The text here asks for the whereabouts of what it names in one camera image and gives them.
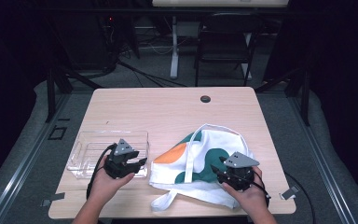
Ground black metal frame strut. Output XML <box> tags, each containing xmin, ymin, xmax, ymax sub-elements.
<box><xmin>254</xmin><ymin>66</ymin><xmax>312</xmax><ymax>127</ymax></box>
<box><xmin>44</xmin><ymin>65</ymin><xmax>103</xmax><ymax>124</ymax></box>

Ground left hand-held gripper black cable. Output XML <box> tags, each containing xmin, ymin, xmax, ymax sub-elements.
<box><xmin>86</xmin><ymin>143</ymin><xmax>118</xmax><ymax>201</ymax></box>

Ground grey tape piece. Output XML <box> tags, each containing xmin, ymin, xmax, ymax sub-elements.
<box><xmin>40</xmin><ymin>192</ymin><xmax>66</xmax><ymax>208</ymax></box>
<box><xmin>279</xmin><ymin>185</ymin><xmax>301</xmax><ymax>201</ymax></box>

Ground black floor cable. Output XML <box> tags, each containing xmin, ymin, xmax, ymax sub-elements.
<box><xmin>117</xmin><ymin>60</ymin><xmax>188</xmax><ymax>89</ymax></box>

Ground clear plastic tray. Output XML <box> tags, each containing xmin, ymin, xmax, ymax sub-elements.
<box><xmin>66</xmin><ymin>130</ymin><xmax>150</xmax><ymax>180</ymax></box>

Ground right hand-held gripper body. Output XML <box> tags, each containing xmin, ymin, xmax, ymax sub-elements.
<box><xmin>216</xmin><ymin>151</ymin><xmax>261</xmax><ymax>192</ymax></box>

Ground black folding chair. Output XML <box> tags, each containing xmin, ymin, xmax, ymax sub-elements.
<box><xmin>193</xmin><ymin>12</ymin><xmax>266</xmax><ymax>88</ymax></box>

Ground aluminium floor rail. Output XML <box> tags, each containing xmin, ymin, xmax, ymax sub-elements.
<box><xmin>286</xmin><ymin>92</ymin><xmax>358</xmax><ymax>224</ymax></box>
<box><xmin>0</xmin><ymin>92</ymin><xmax>73</xmax><ymax>224</ymax></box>

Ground person's left hand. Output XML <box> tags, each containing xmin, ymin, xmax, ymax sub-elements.
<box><xmin>88</xmin><ymin>155</ymin><xmax>136</xmax><ymax>209</ymax></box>

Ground white patterned tote bag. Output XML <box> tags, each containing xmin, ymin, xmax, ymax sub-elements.
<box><xmin>148</xmin><ymin>123</ymin><xmax>256</xmax><ymax>212</ymax></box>

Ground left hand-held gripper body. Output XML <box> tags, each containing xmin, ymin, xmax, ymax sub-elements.
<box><xmin>103</xmin><ymin>138</ymin><xmax>140</xmax><ymax>180</ymax></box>

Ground white desk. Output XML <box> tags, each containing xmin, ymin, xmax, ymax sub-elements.
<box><xmin>151</xmin><ymin>0</ymin><xmax>291</xmax><ymax>80</ymax></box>

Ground person's right hand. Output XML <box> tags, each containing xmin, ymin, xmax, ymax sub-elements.
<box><xmin>221</xmin><ymin>166</ymin><xmax>270</xmax><ymax>217</ymax></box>

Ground hand-held gripper black cable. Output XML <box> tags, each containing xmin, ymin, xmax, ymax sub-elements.
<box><xmin>251</xmin><ymin>169</ymin><xmax>317</xmax><ymax>224</ymax></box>
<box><xmin>86</xmin><ymin>143</ymin><xmax>118</xmax><ymax>201</ymax></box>

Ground dark computer tower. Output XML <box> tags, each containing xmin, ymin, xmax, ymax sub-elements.
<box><xmin>51</xmin><ymin>11</ymin><xmax>117</xmax><ymax>72</ymax></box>

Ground right hand-held gripper black cable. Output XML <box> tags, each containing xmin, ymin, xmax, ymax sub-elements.
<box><xmin>251</xmin><ymin>169</ymin><xmax>317</xmax><ymax>224</ymax></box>

